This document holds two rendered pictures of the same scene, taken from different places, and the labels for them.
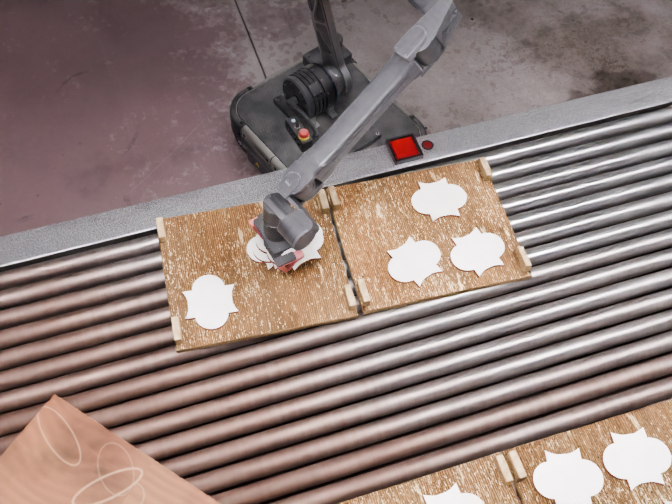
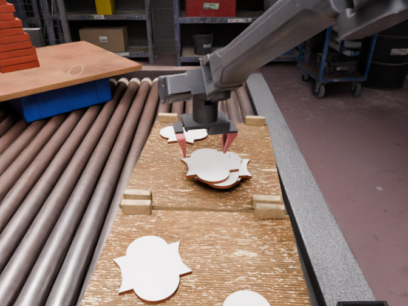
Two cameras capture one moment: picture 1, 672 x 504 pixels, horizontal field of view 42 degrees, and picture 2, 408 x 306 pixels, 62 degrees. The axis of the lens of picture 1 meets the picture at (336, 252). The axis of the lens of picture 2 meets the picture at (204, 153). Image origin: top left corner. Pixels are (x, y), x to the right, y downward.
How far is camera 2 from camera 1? 188 cm
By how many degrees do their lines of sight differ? 74
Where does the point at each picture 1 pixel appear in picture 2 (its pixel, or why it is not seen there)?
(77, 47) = not seen: outside the picture
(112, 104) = not seen: outside the picture
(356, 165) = (333, 260)
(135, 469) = (76, 75)
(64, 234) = (266, 102)
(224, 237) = (241, 147)
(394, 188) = (281, 281)
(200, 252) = not seen: hidden behind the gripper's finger
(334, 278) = (169, 197)
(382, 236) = (204, 246)
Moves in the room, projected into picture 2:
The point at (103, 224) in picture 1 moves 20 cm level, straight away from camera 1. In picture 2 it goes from (271, 113) to (327, 111)
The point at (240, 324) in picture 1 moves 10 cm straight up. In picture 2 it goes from (157, 143) to (154, 110)
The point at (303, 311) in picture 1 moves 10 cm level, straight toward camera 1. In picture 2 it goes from (146, 172) to (110, 166)
